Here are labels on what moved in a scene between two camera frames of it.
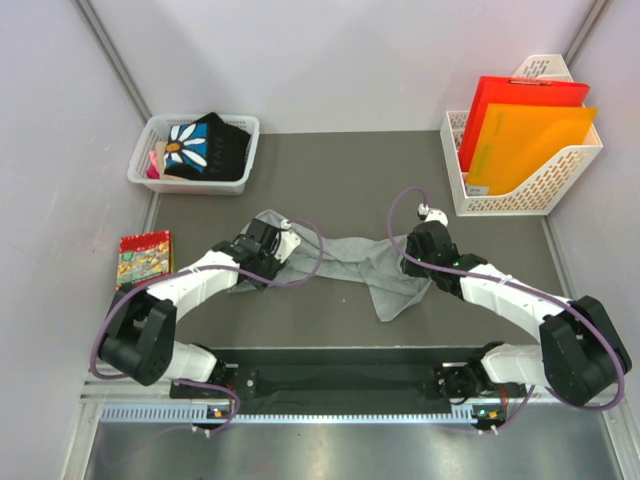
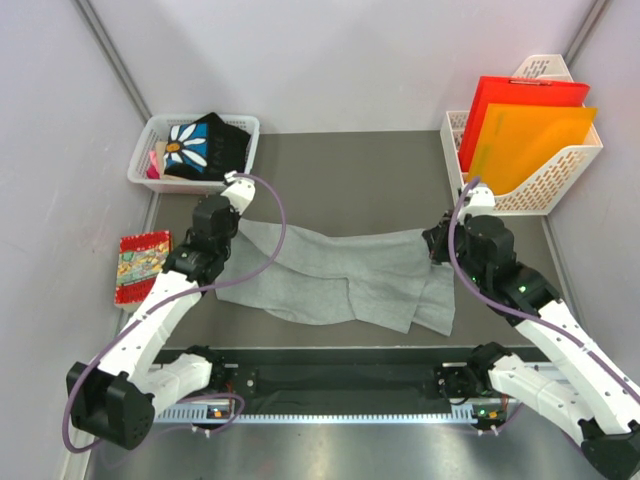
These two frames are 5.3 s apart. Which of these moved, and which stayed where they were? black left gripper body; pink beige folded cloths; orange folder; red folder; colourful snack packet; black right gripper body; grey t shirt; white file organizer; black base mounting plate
Moved: grey t shirt; black right gripper body; black left gripper body
Stayed: black base mounting plate; colourful snack packet; red folder; pink beige folded cloths; orange folder; white file organizer
